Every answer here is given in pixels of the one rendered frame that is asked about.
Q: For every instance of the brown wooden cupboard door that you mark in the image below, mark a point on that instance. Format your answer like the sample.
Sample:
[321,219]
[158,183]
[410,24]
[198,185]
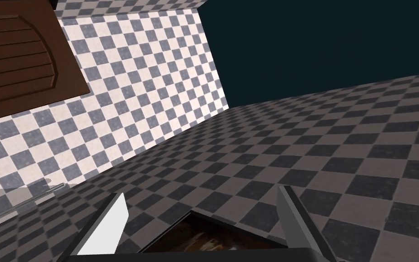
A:
[20,58]

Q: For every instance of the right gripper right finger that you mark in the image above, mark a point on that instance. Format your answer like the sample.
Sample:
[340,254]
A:
[298,222]

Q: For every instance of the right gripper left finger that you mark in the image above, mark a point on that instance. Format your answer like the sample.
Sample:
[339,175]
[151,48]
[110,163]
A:
[106,229]

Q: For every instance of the dark framed picture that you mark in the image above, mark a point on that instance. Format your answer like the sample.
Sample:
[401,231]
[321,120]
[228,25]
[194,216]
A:
[209,236]

